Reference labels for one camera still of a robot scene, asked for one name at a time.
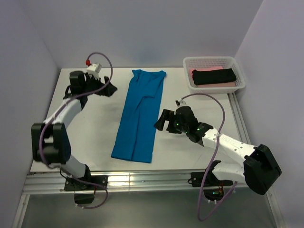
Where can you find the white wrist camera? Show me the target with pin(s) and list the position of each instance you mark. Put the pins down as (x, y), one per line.
(180, 103)
(94, 69)

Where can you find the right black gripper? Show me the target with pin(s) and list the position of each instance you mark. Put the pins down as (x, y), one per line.
(167, 115)

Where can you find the pink folded t-shirt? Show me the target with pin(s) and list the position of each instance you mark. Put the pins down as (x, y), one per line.
(231, 84)

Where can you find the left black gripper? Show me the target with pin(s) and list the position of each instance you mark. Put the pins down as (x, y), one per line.
(108, 90)

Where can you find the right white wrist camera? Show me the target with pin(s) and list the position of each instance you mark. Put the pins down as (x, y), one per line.
(180, 103)

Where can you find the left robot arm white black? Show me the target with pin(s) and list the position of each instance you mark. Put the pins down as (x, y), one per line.
(50, 142)

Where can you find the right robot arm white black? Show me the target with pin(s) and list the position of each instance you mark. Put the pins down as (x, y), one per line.
(253, 165)

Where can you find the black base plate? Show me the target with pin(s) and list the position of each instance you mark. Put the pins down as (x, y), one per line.
(196, 178)
(73, 185)

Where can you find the white plastic basket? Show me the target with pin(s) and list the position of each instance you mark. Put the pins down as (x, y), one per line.
(207, 62)

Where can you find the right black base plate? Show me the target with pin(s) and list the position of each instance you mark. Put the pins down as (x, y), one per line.
(196, 178)

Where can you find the blue t-shirt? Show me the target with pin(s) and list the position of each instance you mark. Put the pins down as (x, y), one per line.
(136, 133)

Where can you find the black rolled t-shirt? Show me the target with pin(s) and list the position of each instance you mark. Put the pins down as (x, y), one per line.
(213, 76)

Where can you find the aluminium rail frame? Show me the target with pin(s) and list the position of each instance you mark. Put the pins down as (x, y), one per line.
(153, 198)

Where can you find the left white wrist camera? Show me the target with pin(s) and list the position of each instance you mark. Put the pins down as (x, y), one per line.
(94, 69)

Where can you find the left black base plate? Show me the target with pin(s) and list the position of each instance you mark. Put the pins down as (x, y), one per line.
(73, 185)

